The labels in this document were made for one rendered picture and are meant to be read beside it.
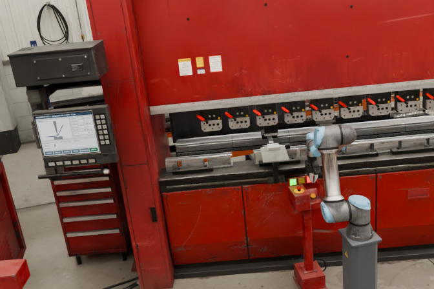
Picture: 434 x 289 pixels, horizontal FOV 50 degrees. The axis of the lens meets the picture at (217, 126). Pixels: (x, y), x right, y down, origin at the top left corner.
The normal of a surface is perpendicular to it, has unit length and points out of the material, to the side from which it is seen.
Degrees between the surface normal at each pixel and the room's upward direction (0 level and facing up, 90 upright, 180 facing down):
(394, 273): 0
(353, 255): 90
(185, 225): 90
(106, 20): 90
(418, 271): 0
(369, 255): 90
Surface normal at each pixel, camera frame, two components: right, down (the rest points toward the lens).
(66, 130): -0.04, 0.33
